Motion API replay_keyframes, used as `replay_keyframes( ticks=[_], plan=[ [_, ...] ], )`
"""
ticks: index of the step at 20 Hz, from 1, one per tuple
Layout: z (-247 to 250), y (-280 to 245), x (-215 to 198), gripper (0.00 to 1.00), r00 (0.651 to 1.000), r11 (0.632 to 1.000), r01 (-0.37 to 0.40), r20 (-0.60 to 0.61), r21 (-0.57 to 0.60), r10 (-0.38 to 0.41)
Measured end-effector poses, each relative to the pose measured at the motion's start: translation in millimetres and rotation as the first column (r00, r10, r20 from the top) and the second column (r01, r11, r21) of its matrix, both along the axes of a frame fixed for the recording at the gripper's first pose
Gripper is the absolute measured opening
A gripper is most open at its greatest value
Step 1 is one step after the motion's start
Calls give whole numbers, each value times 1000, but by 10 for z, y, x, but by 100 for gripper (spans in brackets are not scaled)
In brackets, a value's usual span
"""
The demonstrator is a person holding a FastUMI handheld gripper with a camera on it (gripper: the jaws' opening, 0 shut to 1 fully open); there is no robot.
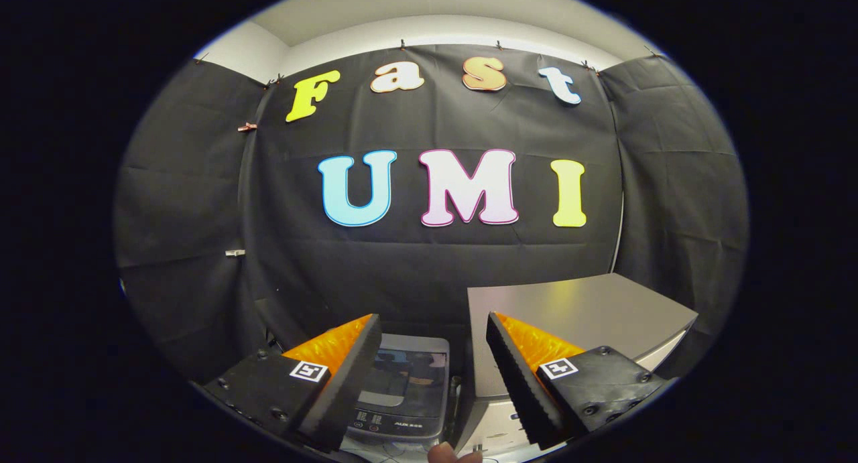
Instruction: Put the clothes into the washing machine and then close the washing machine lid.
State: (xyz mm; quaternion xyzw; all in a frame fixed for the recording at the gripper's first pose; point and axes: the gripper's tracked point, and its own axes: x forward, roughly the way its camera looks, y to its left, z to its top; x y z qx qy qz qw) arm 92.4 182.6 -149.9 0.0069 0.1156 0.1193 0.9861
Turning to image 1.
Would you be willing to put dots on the grey washing machine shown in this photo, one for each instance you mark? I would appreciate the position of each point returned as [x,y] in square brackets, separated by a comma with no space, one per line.
[395,424]

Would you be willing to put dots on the black backdrop cloth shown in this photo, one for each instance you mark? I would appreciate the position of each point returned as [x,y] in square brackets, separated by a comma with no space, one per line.
[429,262]

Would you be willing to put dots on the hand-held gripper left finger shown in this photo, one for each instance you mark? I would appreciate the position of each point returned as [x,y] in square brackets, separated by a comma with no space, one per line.
[348,396]

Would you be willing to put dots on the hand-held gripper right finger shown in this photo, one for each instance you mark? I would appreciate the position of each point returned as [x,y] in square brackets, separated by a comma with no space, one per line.
[519,389]

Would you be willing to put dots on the red cloth clip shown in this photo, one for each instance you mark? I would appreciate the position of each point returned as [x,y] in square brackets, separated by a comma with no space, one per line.
[247,126]

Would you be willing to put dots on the grey cabinet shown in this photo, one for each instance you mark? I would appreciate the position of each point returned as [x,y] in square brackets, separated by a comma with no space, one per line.
[570,299]

